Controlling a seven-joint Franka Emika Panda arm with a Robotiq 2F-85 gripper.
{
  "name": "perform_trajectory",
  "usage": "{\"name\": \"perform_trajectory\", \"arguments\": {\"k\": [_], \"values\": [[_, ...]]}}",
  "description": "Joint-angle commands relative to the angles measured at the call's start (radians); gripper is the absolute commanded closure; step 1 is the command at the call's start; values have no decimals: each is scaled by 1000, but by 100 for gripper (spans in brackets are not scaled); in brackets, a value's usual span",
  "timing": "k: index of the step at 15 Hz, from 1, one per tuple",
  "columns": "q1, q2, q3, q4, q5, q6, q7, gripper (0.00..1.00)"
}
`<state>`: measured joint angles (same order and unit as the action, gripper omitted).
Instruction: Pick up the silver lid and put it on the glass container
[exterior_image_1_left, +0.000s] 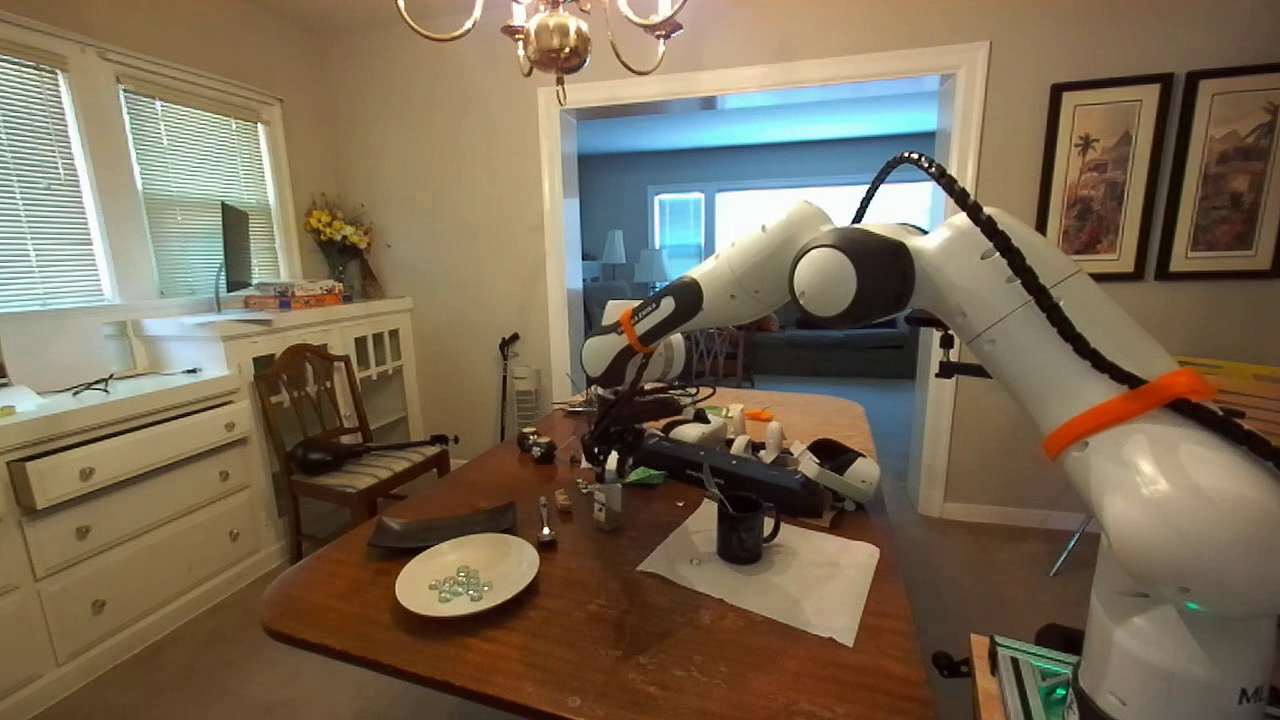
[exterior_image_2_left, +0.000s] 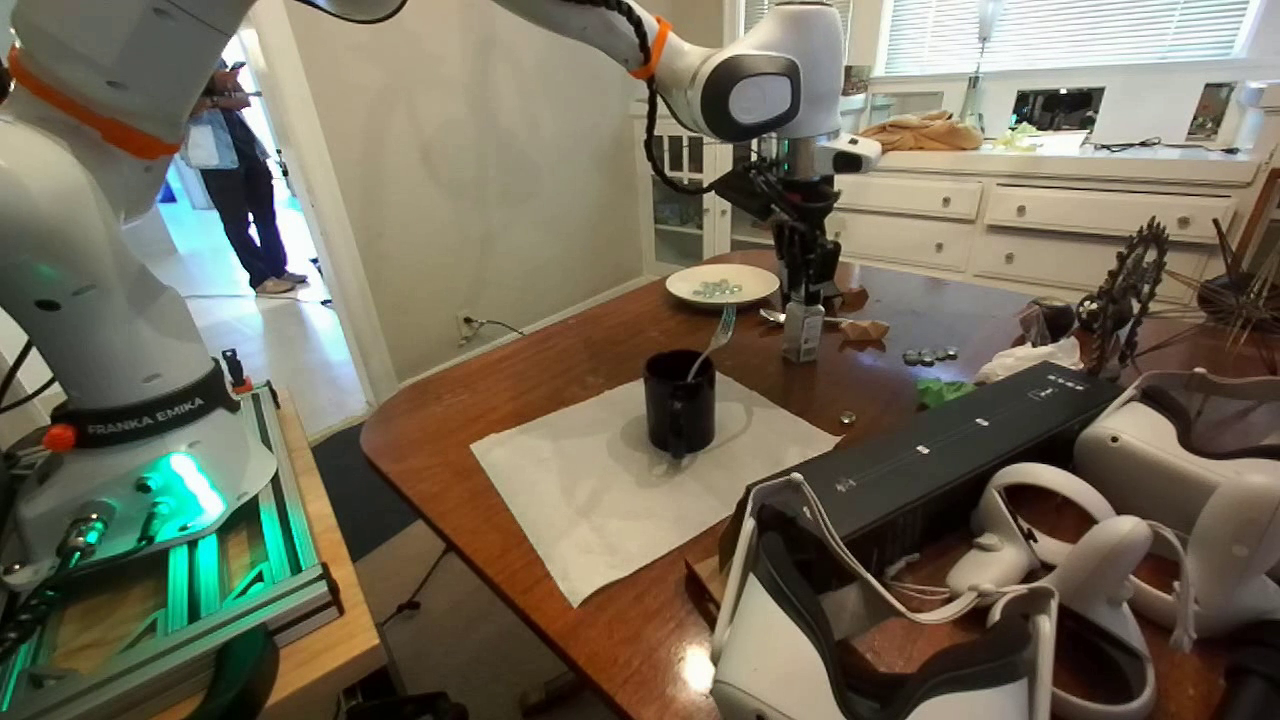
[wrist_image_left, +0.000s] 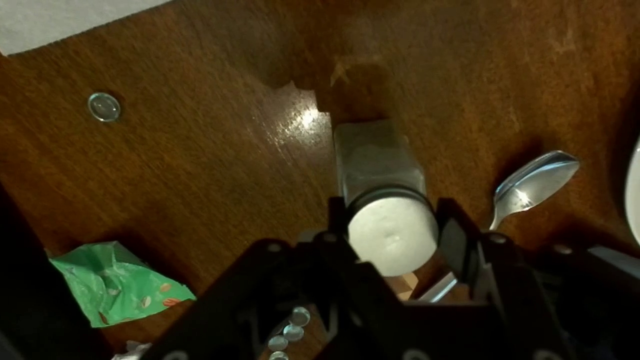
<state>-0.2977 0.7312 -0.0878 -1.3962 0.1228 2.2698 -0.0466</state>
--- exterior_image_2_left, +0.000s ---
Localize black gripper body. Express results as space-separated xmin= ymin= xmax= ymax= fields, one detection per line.
xmin=770 ymin=196 xmax=847 ymax=286

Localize glass shaker container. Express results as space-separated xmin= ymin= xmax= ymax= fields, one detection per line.
xmin=779 ymin=308 xmax=826 ymax=369

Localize brown cork stopper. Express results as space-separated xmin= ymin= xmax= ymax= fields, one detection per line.
xmin=835 ymin=313 xmax=892 ymax=355

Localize silver fork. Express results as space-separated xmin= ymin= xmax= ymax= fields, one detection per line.
xmin=684 ymin=302 xmax=739 ymax=393

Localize white round plate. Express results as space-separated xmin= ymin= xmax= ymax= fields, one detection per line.
xmin=661 ymin=256 xmax=782 ymax=313

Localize black mug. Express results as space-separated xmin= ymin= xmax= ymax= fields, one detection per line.
xmin=639 ymin=342 xmax=724 ymax=461

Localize brown wicker basket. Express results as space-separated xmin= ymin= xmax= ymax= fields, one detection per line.
xmin=871 ymin=108 xmax=988 ymax=163

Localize long black box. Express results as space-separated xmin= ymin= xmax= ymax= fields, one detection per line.
xmin=789 ymin=358 xmax=1129 ymax=549

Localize white crumpled tissue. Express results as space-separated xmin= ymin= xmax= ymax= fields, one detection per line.
xmin=972 ymin=330 xmax=1090 ymax=386

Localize white dresser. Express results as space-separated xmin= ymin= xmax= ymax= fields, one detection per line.
xmin=637 ymin=113 xmax=1280 ymax=322

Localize white cloth mat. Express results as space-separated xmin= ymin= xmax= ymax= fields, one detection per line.
xmin=468 ymin=369 xmax=842 ymax=611

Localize white VR controller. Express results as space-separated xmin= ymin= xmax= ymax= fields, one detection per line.
xmin=938 ymin=461 xmax=1139 ymax=603
xmin=1011 ymin=513 xmax=1160 ymax=720

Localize window with white blinds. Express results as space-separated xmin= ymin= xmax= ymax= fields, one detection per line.
xmin=876 ymin=0 xmax=1260 ymax=79

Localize person in dark trousers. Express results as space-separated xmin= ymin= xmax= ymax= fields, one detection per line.
xmin=183 ymin=55 xmax=310 ymax=299

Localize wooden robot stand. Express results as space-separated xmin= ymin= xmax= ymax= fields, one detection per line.
xmin=194 ymin=382 xmax=390 ymax=720

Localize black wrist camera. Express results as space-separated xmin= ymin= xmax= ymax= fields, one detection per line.
xmin=716 ymin=156 xmax=802 ymax=222

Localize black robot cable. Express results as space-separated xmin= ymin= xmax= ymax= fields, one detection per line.
xmin=594 ymin=0 xmax=815 ymax=210

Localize dark metal chain sculpture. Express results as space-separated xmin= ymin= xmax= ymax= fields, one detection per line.
xmin=1067 ymin=210 xmax=1176 ymax=381

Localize small photo frame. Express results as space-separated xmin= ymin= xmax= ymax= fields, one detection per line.
xmin=1185 ymin=75 xmax=1238 ymax=143

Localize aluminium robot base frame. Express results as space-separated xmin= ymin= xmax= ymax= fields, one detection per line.
xmin=0 ymin=382 xmax=341 ymax=720

